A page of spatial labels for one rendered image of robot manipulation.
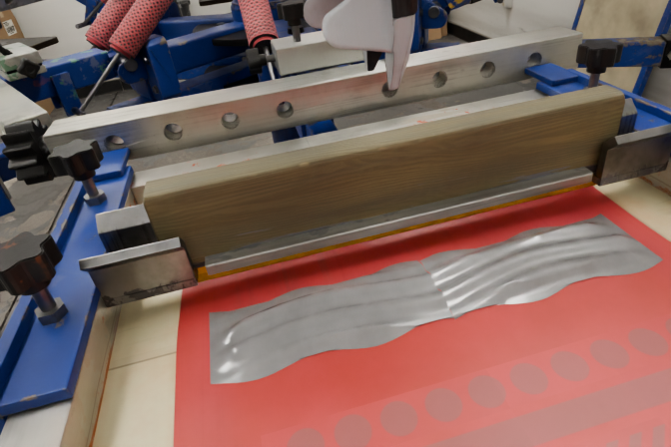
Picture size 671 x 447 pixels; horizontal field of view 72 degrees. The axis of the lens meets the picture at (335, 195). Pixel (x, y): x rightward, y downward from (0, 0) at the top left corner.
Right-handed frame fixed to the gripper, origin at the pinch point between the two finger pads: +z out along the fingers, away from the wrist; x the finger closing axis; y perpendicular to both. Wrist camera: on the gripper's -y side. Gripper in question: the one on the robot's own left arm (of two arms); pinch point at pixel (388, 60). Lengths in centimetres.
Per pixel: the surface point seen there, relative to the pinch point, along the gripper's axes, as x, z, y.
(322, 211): 1.9, 10.6, 7.2
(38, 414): 12.5, 12.5, 27.4
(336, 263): 2.1, 16.3, 6.8
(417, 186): 2.0, 10.4, -1.1
